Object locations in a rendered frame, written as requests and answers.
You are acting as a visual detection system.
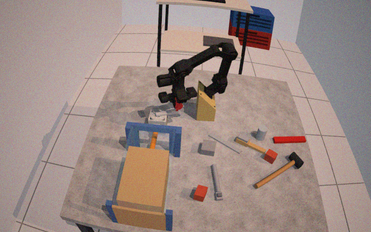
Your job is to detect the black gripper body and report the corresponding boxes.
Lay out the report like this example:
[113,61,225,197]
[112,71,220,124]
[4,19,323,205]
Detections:
[158,83,197,103]

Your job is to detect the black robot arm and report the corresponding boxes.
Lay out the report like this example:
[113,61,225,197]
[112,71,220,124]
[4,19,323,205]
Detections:
[157,42,238,103]

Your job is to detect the black-headed mallet with wooden handle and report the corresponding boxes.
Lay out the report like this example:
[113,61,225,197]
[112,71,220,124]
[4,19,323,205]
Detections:
[255,152,304,189]

